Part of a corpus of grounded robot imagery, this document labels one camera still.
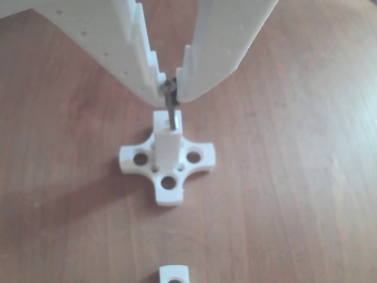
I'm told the white cross-base post stand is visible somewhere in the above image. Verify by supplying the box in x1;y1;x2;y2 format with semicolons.
119;110;217;206
158;264;191;283

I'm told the silver metal screw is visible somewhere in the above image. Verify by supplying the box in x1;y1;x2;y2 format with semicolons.
161;78;177;130

